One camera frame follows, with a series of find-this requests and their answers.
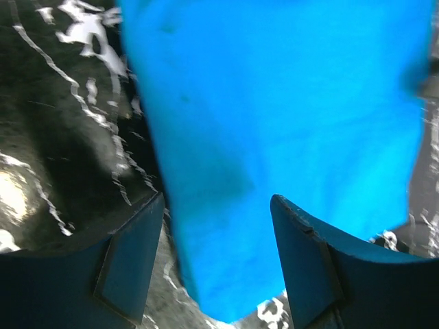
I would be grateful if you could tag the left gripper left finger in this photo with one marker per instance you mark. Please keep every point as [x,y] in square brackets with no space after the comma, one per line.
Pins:
[98,278]

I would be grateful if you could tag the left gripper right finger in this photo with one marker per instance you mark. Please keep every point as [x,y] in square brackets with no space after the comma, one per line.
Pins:
[335,280]

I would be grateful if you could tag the blue t shirt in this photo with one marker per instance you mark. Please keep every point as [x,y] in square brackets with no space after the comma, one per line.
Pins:
[312,100]

